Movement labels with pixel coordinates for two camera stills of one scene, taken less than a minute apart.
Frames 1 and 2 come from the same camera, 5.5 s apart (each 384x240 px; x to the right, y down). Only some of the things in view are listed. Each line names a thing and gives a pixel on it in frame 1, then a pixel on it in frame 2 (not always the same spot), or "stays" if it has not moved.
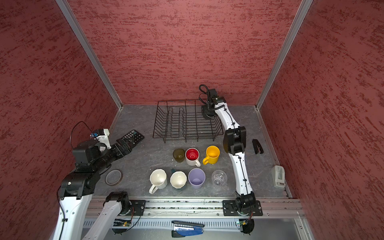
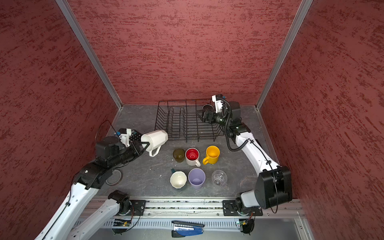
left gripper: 120,153 → 135,146
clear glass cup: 219,177 stays
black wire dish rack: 184,119 stays
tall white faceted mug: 159,178 → 155,139
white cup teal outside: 178,179 stays
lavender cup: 196,177 stays
